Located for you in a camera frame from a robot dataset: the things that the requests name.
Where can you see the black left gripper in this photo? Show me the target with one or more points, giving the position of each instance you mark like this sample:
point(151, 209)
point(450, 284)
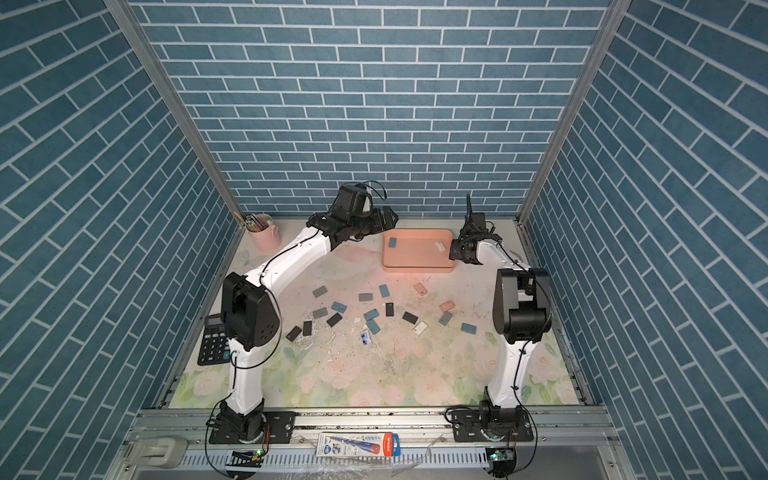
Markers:
point(387, 223)

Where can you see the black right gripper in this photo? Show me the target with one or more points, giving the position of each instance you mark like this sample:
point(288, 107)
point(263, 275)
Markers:
point(455, 252)

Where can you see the pink storage tray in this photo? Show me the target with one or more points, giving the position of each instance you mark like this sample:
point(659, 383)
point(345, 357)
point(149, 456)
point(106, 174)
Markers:
point(416, 251)

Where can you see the pink eraser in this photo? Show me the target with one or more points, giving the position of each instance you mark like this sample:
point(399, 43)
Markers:
point(447, 306)
point(420, 289)

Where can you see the grey-green eraser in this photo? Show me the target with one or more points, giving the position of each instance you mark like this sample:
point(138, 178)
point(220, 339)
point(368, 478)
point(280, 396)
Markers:
point(320, 291)

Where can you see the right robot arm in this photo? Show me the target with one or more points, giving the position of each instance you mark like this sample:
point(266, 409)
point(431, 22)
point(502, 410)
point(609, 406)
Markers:
point(521, 310)

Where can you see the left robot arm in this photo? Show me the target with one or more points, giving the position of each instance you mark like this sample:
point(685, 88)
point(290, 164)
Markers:
point(250, 310)

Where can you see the blue eraser with print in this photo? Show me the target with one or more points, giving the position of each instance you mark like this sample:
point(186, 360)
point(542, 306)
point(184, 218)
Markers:
point(371, 314)

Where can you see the teal speckled eraser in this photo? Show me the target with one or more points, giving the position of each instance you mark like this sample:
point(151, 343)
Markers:
point(338, 307)

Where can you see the teal eraser far right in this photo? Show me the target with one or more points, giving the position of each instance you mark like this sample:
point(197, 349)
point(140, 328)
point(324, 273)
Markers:
point(468, 328)

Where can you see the pink metal pencil bucket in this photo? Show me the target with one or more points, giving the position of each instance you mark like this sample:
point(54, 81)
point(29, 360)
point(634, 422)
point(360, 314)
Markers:
point(263, 232)

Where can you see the black calculator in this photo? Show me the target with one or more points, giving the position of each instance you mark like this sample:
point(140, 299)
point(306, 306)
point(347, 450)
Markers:
point(214, 348)

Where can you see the red blue pen package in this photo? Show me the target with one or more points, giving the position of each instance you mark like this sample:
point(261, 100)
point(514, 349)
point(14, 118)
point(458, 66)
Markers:
point(353, 445)

